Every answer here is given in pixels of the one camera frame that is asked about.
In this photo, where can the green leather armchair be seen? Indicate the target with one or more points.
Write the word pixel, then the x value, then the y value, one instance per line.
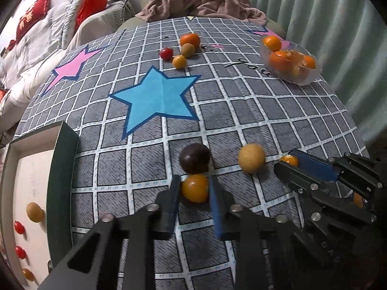
pixel 275 27

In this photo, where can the large red patterned cushion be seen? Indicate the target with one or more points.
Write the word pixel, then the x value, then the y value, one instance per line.
pixel 33 15

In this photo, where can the pink fleece blanket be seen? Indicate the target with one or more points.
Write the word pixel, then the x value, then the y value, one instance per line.
pixel 196 3

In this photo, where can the white covered sofa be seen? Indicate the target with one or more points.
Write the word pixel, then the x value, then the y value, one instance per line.
pixel 36 60

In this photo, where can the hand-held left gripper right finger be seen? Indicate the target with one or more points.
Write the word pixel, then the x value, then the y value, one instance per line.
pixel 216 205

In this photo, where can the grey striped blanket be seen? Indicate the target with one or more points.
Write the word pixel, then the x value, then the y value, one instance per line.
pixel 105 21

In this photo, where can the orange tangerine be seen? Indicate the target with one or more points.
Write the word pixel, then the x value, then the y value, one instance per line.
pixel 309 62
pixel 272 43
pixel 279 60
pixel 190 40

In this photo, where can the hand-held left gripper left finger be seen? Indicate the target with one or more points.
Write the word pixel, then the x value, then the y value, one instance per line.
pixel 174 199

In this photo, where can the small red cherry tomato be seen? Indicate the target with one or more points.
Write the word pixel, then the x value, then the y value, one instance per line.
pixel 166 53
pixel 19 227

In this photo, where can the tan round fruit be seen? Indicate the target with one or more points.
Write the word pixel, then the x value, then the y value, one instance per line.
pixel 34 212
pixel 251 158

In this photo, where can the pale green curtain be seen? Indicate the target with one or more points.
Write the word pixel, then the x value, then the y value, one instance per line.
pixel 332 21

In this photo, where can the clear plastic bowl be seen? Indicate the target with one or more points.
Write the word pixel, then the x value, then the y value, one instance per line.
pixel 302 80

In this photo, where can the small red cushion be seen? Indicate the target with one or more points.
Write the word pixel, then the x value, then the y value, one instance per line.
pixel 90 7

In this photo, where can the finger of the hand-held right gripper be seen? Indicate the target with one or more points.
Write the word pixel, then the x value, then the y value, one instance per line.
pixel 317 166
pixel 291 173

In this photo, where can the green box with white inside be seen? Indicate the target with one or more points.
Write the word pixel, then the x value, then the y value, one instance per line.
pixel 65 187

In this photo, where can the grey checked star tablecloth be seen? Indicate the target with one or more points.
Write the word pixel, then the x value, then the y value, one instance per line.
pixel 242 111

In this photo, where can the dark purple passion fruit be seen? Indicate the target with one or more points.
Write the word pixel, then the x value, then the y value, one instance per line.
pixel 194 158

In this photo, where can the green kiwi fruit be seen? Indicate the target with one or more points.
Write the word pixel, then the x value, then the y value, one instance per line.
pixel 187 50

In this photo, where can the small yellow kumquat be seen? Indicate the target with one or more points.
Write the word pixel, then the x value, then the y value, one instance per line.
pixel 179 61

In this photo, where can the small orange kumquat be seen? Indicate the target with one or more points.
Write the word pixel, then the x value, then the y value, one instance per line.
pixel 27 274
pixel 195 188
pixel 288 159
pixel 358 201

